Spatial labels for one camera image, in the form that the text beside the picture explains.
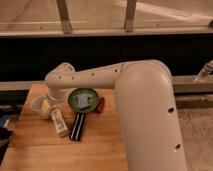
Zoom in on white plastic cup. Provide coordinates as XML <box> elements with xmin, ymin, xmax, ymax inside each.
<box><xmin>31</xmin><ymin>96</ymin><xmax>50</xmax><ymax>119</ymax></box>

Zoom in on black striped rectangular object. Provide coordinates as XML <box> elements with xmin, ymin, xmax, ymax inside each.
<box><xmin>69</xmin><ymin>113</ymin><xmax>86</xmax><ymax>141</ymax></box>

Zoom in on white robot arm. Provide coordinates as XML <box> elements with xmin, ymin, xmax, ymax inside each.
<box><xmin>45</xmin><ymin>60</ymin><xmax>187</xmax><ymax>171</ymax></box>

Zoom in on dark blue objects at left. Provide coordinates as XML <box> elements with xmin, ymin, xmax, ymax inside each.
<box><xmin>0</xmin><ymin>109</ymin><xmax>12</xmax><ymax>165</ymax></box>

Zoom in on white object at right edge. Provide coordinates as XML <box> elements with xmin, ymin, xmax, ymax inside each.
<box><xmin>194</xmin><ymin>60</ymin><xmax>213</xmax><ymax>82</ymax></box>

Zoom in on wooden post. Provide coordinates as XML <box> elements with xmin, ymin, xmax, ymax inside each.
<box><xmin>56</xmin><ymin>0</ymin><xmax>72</xmax><ymax>34</ymax></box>
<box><xmin>124</xmin><ymin>0</ymin><xmax>137</xmax><ymax>32</ymax></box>

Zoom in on red-brown small object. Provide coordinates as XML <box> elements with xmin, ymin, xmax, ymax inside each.
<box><xmin>96</xmin><ymin>97</ymin><xmax>105</xmax><ymax>113</ymax></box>

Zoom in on blue-grey sponge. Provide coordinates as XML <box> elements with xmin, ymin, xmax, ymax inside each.
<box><xmin>77</xmin><ymin>93</ymin><xmax>89</xmax><ymax>109</ymax></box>

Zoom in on white labelled bottle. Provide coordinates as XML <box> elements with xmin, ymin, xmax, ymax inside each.
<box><xmin>50</xmin><ymin>108</ymin><xmax>68</xmax><ymax>137</ymax></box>

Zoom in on right wooden post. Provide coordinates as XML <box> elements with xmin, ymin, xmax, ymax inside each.
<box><xmin>124</xmin><ymin>0</ymin><xmax>137</xmax><ymax>32</ymax></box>

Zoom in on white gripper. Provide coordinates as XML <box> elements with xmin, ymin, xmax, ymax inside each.
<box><xmin>40</xmin><ymin>88</ymin><xmax>67</xmax><ymax>116</ymax></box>

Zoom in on left wooden post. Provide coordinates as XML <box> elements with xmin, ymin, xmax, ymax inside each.
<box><xmin>56</xmin><ymin>0</ymin><xmax>72</xmax><ymax>34</ymax></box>

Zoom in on green plate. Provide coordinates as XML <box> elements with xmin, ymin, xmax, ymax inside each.
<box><xmin>68</xmin><ymin>88</ymin><xmax>99</xmax><ymax>113</ymax></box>

